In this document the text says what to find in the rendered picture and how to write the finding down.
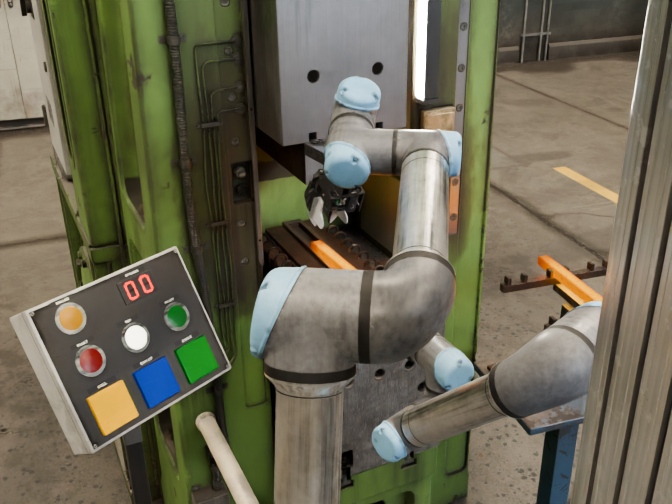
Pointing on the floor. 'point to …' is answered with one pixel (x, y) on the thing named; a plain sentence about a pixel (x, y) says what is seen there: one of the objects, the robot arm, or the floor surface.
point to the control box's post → (137, 466)
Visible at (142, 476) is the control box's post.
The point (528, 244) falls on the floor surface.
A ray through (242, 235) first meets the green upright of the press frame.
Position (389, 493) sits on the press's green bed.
